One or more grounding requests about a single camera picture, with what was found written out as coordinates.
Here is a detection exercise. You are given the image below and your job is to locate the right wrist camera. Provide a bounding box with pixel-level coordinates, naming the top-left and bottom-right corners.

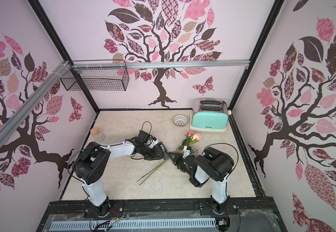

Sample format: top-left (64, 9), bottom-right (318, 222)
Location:
top-left (182, 146), bottom-right (193, 158)

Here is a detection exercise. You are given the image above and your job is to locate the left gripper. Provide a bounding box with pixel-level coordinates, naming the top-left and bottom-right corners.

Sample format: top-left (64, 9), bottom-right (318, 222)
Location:
top-left (140, 144), bottom-right (164, 161)

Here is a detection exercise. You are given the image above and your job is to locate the black wire basket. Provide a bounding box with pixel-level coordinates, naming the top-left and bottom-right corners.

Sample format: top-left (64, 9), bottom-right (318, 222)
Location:
top-left (61, 59), bottom-right (130, 91)

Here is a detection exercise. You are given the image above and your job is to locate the glass jar with cork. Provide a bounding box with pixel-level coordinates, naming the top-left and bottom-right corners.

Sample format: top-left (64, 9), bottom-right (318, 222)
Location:
top-left (90, 127), bottom-right (105, 144)

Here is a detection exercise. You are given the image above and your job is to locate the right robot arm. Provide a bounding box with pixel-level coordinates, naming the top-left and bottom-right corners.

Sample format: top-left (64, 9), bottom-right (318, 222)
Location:
top-left (168, 144), bottom-right (239, 215)

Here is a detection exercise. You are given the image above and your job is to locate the mint green toaster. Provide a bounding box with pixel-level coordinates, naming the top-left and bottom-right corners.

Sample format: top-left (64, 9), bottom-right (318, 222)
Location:
top-left (190, 98), bottom-right (229, 132)

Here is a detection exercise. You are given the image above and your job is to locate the black tape dispenser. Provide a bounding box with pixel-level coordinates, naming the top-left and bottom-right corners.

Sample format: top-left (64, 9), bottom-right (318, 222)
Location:
top-left (159, 142), bottom-right (169, 160)

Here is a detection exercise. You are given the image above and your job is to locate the white slotted cable duct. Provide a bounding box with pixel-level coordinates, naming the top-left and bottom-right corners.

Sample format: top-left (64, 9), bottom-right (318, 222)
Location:
top-left (45, 218), bottom-right (217, 232)

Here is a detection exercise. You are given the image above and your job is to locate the white patterned bowl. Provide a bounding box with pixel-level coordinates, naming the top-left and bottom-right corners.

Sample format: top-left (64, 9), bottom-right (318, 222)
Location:
top-left (173, 115), bottom-right (188, 127)

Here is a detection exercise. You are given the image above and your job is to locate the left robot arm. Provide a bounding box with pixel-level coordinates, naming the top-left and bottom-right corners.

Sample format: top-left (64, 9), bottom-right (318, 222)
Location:
top-left (73, 130), bottom-right (168, 217)

